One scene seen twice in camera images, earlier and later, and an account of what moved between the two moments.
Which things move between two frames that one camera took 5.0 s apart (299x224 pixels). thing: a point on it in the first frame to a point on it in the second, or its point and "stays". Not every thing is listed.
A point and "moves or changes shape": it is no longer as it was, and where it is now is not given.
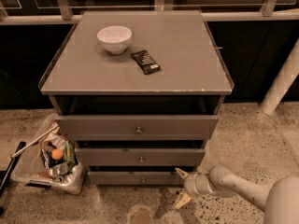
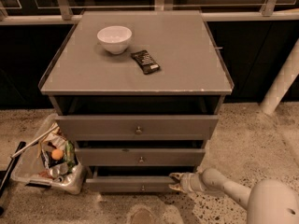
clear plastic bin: x=53 y=161 stays
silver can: x=54 y=172 stays
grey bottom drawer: x=135 y=177 moves or changes shape
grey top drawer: x=135 y=127 stays
